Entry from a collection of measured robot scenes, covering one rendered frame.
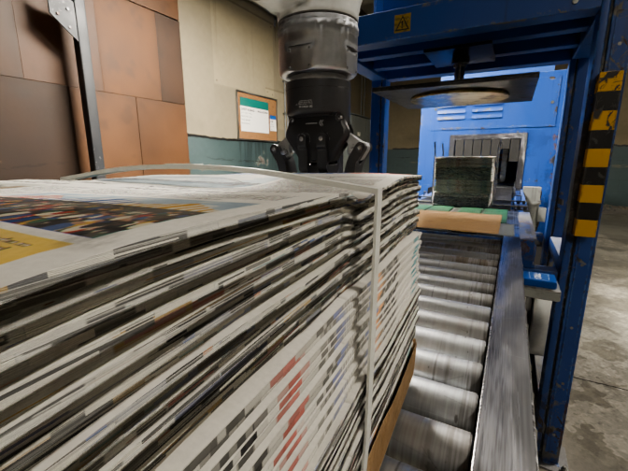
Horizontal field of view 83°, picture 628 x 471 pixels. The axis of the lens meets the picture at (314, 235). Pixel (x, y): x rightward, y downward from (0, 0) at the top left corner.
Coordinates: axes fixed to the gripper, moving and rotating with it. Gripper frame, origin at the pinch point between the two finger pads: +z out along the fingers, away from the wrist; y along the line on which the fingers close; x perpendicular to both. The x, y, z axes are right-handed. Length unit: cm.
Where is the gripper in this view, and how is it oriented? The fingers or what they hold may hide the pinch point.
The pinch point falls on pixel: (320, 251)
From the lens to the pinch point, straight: 45.5
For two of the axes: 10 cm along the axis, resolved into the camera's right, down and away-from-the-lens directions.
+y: 8.8, 1.0, -4.7
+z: 0.1, 9.7, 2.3
